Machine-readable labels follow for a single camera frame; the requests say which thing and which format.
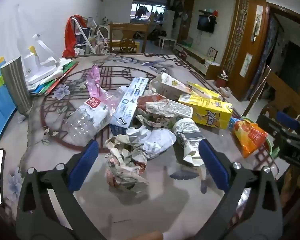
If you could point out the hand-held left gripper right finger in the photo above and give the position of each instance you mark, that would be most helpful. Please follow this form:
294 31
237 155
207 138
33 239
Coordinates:
213 166

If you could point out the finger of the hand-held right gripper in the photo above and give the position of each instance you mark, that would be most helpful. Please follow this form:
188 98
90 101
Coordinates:
287 120
285 145

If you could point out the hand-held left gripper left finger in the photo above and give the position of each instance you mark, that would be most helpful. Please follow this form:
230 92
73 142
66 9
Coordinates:
83 166

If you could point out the red bin green rim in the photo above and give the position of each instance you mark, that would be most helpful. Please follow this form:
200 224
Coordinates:
272 150

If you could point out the orange snack bag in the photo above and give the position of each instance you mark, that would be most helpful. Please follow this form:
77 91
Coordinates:
250 137

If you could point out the silver bag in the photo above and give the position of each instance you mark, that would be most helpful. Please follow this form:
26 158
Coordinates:
190 135

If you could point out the newspaper ball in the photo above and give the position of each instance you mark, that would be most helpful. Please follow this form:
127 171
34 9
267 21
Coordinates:
125 167

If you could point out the crushed clear plastic bottle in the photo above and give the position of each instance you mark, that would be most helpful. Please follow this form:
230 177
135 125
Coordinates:
90 122

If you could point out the blue white wrapper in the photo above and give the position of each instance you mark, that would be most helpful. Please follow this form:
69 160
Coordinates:
233 124

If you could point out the large yellow drink carton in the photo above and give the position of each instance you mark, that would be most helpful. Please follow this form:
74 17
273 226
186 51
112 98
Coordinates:
207 112

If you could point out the blue white toothpaste box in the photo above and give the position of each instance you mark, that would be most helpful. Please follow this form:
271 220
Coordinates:
130 102

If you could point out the pink plastic bag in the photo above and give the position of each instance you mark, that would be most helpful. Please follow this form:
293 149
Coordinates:
95 80

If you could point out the white carton yellow emblem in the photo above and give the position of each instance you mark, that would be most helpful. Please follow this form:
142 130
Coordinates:
167 83

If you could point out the person's left hand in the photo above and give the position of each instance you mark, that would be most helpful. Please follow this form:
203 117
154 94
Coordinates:
151 236

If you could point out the wooden chair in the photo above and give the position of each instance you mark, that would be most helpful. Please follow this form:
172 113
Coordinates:
280 85

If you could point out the small cardboard box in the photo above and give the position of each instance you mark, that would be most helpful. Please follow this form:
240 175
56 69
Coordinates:
225 91

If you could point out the hanging picture panel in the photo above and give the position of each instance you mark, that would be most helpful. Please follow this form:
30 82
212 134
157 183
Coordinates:
246 65
257 22

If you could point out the red flower pot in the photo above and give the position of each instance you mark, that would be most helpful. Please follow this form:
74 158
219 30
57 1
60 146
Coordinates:
222 81

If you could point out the stack of books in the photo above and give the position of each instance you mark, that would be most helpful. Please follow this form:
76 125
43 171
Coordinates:
50 82

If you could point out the wooden lattice partition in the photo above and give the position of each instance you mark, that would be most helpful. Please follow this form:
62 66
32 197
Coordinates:
245 35

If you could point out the blue folder green tabs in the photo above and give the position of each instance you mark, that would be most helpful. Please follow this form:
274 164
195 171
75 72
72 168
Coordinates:
1 110

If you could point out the framed picture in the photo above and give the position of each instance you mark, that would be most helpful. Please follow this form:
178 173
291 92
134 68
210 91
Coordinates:
212 53

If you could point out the ribbed metal tumbler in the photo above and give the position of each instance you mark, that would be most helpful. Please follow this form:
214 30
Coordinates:
15 85

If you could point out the low television cabinet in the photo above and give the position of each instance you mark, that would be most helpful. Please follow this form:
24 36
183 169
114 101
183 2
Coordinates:
197 58

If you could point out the white desk lamp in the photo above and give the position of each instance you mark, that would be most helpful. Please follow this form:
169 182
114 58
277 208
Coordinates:
31 60

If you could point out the red cloth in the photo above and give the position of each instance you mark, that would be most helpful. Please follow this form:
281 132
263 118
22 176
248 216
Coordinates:
69 37

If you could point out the white metal rack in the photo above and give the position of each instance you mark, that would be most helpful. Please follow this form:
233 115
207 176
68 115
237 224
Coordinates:
101 37

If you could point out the white stool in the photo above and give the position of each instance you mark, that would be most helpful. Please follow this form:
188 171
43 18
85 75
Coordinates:
167 39

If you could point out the white stepladder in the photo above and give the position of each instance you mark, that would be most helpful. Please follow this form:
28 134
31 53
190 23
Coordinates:
81 30

